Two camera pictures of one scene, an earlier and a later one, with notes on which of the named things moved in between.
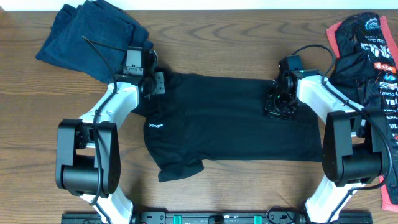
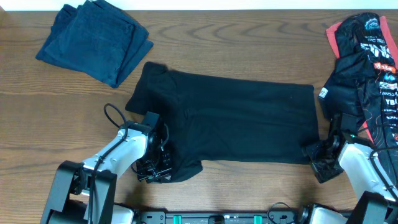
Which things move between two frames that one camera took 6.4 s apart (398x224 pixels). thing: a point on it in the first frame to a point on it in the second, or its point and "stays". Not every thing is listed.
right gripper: [270, 110] to [322, 175]
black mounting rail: [218, 217] stays
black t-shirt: [200, 117] stays
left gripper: [160, 78] to [161, 177]
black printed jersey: [365, 66] stays
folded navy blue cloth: [92, 38] stays
